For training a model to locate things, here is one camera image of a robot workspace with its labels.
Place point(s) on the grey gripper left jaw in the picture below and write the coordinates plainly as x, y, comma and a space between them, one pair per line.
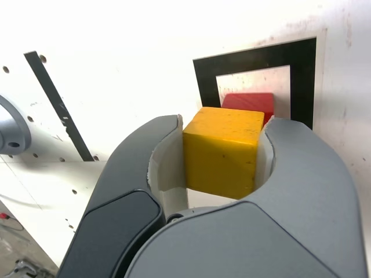
121, 179

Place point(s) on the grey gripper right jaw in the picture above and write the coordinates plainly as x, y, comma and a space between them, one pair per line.
290, 202

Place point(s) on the yellow cube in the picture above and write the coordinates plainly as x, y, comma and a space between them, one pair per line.
220, 153

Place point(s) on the red cube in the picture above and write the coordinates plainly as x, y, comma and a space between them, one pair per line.
249, 101

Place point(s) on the black tape square outline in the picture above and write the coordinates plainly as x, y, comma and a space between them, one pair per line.
255, 55

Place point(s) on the black tape strip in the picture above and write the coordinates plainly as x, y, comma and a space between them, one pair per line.
55, 98

